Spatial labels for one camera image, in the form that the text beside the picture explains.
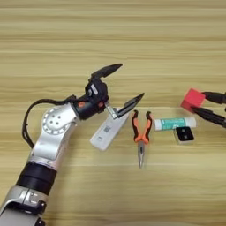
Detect orange black needle-nose pliers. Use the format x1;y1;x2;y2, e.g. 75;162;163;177
131;109;154;170

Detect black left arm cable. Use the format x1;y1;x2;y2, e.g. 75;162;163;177
21;94;87;149

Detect left gripper small black box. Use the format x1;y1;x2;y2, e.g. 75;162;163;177
85;79;109;104

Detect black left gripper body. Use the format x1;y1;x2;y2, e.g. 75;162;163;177
71;94;119;121

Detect black square box two dots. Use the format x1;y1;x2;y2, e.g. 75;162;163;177
173;126;196;146

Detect red cube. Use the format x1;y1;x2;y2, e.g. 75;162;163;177
180;87;207;114

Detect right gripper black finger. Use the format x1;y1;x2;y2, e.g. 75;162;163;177
200;91;226;105
192;107;226;129

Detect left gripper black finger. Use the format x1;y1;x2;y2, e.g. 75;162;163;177
116;92;146;118
87;63;124;84

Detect green white glue stick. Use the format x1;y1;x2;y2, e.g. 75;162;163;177
154;116;198;132

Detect white rectangular device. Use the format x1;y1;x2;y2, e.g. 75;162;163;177
89;113;131;152

